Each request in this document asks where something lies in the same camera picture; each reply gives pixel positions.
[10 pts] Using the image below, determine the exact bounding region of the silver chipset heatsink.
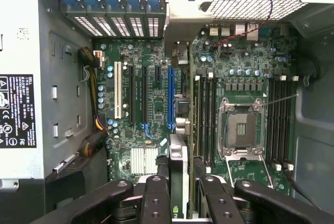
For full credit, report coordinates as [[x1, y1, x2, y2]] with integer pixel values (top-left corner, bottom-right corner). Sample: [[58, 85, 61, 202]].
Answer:
[[130, 147, 159, 176]]

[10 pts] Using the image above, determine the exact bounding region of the silver socket cover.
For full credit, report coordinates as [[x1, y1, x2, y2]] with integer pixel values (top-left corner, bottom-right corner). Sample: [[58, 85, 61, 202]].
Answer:
[[224, 153, 275, 190]]

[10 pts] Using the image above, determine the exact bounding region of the CPU socket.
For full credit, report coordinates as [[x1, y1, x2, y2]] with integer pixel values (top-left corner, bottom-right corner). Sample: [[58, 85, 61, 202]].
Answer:
[[218, 97, 264, 161]]

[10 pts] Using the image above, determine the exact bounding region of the RAM slot with white latches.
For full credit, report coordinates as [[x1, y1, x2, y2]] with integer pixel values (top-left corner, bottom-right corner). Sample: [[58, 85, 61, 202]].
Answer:
[[287, 75, 299, 172], [205, 71, 213, 174], [194, 75, 201, 157], [274, 75, 287, 172]]

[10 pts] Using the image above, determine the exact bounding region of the black plastic shroud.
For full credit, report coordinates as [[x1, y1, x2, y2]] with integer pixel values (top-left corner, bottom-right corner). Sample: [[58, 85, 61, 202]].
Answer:
[[44, 153, 109, 224]]

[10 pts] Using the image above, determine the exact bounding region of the green motherboard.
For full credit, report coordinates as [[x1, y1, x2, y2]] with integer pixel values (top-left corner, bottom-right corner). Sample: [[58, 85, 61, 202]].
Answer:
[[92, 21, 298, 198]]

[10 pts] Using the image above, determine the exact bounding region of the blue expansion slot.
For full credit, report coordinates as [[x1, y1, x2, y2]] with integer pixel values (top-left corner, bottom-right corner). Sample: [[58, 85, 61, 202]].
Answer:
[[167, 66, 175, 132]]

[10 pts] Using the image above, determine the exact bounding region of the black expansion slot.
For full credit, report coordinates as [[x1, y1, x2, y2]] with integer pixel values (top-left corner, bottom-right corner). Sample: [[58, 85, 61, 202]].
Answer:
[[141, 64, 152, 139], [127, 64, 135, 125]]

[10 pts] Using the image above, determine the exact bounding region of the white expansion slot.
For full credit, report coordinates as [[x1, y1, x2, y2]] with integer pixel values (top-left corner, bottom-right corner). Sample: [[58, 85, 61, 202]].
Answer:
[[114, 61, 123, 120]]

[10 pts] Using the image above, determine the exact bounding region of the open black PC case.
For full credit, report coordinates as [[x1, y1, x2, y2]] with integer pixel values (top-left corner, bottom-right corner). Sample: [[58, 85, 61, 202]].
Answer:
[[0, 0, 334, 224]]

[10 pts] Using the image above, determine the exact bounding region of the thin socket locking lever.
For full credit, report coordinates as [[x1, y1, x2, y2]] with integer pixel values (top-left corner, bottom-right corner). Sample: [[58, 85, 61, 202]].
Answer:
[[260, 93, 299, 107]]

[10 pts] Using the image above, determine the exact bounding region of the silver power supply unit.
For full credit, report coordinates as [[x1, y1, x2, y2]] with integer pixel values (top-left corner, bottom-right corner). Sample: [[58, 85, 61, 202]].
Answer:
[[0, 0, 45, 183]]

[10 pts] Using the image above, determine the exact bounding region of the black cable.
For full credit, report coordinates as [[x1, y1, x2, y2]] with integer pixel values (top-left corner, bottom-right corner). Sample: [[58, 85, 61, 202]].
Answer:
[[283, 168, 318, 208]]

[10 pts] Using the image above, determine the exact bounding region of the sleeved power cable bundle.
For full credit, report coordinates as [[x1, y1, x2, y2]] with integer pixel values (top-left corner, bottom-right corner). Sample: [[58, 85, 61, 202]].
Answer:
[[77, 46, 110, 157]]

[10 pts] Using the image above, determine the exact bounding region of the red black twisted wire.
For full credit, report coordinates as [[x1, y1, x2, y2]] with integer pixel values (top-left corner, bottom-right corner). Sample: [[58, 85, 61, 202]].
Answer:
[[212, 0, 274, 50]]

